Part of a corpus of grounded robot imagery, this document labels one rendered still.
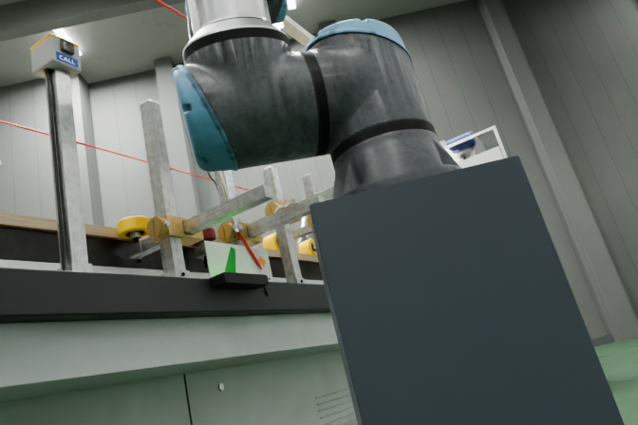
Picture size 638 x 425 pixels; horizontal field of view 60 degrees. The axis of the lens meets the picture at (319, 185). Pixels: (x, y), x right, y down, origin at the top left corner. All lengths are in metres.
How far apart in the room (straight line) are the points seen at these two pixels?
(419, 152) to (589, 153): 9.63
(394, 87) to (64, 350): 0.72
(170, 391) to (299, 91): 0.98
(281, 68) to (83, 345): 0.64
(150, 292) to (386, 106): 0.67
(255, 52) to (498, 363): 0.46
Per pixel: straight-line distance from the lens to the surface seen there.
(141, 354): 1.20
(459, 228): 0.63
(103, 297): 1.12
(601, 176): 10.22
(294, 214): 1.46
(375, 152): 0.71
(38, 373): 1.06
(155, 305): 1.19
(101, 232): 1.47
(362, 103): 0.74
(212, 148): 0.72
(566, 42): 11.23
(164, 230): 1.31
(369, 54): 0.77
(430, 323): 0.61
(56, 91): 1.28
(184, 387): 1.56
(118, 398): 1.41
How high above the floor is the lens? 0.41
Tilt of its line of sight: 19 degrees up
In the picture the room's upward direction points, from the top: 14 degrees counter-clockwise
